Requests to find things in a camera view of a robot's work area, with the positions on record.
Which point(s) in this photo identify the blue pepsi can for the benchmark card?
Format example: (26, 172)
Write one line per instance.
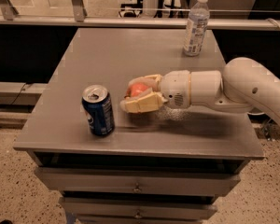
(96, 101)

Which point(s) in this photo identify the metal railing bar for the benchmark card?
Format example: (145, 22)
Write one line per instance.
(213, 24)

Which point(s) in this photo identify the grey drawer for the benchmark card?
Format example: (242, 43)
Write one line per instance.
(138, 182)
(137, 209)

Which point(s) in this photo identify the lower grey drawer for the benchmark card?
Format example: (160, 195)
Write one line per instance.
(137, 209)

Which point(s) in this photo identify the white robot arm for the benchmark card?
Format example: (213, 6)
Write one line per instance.
(241, 86)

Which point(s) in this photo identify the clear plastic water bottle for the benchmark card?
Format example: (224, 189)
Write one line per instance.
(196, 28)

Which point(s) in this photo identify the grey drawer cabinet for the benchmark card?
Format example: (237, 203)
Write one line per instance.
(196, 140)

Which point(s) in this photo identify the upper grey drawer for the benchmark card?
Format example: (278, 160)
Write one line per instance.
(138, 182)

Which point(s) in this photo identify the red apple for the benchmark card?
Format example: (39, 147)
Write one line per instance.
(136, 89)

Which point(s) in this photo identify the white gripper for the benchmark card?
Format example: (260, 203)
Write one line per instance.
(174, 89)

